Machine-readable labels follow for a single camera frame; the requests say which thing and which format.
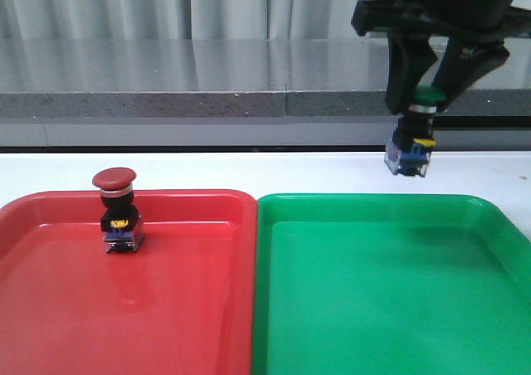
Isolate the green mushroom push button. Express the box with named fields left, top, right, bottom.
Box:
left=384, top=85, right=446, bottom=178

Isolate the green plastic tray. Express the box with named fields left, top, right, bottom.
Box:
left=251, top=194, right=530, bottom=374

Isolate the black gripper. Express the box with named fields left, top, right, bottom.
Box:
left=351, top=0, right=530, bottom=114

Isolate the white curtain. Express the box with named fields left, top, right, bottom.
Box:
left=0, top=0, right=420, bottom=41

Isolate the red plastic tray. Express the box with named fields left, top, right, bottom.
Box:
left=1, top=190, right=256, bottom=374

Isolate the grey stone counter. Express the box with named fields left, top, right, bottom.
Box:
left=0, top=36, right=531, bottom=149

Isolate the red mushroom push button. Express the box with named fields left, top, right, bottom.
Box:
left=92, top=167, right=144, bottom=253

